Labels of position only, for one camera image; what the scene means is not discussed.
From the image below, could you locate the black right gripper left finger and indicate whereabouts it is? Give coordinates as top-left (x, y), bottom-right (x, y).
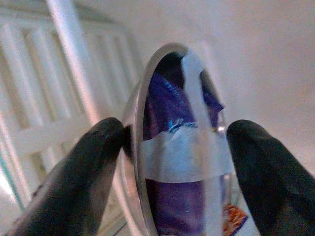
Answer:
top-left (14, 117), bottom-right (126, 236)

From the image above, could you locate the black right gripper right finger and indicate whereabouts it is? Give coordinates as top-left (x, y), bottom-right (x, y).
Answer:
top-left (226, 119), bottom-right (315, 236)

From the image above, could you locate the steel bowl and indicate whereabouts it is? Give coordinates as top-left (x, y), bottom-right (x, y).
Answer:
top-left (118, 43), bottom-right (237, 236)

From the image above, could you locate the white slatted fridge rack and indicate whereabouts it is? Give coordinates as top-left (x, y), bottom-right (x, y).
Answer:
top-left (0, 4), bottom-right (146, 205)

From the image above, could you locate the orange printed snack packet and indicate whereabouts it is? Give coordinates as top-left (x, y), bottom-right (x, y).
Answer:
top-left (222, 205), bottom-right (248, 233)

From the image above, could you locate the wide blue tape strip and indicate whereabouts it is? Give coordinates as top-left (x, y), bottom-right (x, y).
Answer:
top-left (139, 127), bottom-right (232, 184)

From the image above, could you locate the purple snack packet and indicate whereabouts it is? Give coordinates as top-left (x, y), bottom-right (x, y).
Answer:
top-left (142, 71), bottom-right (224, 236)

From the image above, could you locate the narrow blue tape strip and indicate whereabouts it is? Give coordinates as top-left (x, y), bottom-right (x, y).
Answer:
top-left (182, 50), bottom-right (224, 236)

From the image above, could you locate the white round bar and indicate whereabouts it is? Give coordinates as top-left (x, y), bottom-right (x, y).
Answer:
top-left (46, 0), bottom-right (101, 126)

